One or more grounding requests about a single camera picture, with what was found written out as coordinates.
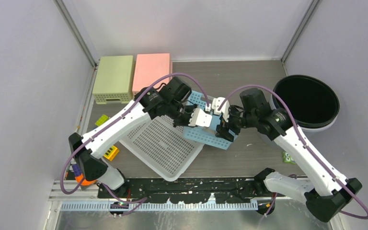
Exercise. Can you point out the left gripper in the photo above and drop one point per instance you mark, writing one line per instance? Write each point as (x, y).
(185, 123)

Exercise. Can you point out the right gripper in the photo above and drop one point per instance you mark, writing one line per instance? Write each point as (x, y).
(223, 129)

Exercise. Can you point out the light blue basket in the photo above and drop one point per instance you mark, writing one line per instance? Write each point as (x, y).
(204, 135)

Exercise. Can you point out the pink perforated basket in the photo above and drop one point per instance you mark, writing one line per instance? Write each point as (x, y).
(149, 68)

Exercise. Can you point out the pale green perforated basket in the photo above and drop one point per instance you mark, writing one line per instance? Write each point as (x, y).
(114, 79)

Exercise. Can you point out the black grey round bin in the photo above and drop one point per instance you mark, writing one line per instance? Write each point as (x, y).
(313, 104)

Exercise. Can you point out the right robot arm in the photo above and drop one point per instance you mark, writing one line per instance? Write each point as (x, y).
(327, 192)

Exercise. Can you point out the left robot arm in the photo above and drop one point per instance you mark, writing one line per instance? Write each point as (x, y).
(88, 149)

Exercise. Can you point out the grey outer basket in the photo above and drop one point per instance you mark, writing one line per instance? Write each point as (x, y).
(162, 147)

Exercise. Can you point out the green owl toy block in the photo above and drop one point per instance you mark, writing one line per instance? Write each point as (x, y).
(287, 158)

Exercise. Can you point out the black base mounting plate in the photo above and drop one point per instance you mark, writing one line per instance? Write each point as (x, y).
(229, 190)

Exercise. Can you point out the toy car with blue wheels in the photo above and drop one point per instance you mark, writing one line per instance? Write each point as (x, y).
(102, 120)

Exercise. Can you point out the yellow grid toy block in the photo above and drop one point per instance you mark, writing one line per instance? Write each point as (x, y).
(111, 153)

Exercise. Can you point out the orange curved toy piece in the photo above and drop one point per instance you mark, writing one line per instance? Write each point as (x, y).
(83, 182)

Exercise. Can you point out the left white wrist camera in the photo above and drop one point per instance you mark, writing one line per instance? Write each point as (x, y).
(200, 119)

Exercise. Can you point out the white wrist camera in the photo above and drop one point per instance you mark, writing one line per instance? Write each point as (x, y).
(200, 119)
(220, 106)

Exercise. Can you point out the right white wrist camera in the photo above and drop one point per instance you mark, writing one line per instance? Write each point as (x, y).
(220, 106)

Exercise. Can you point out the slotted cable duct rail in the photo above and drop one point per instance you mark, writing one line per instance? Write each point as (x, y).
(210, 205)

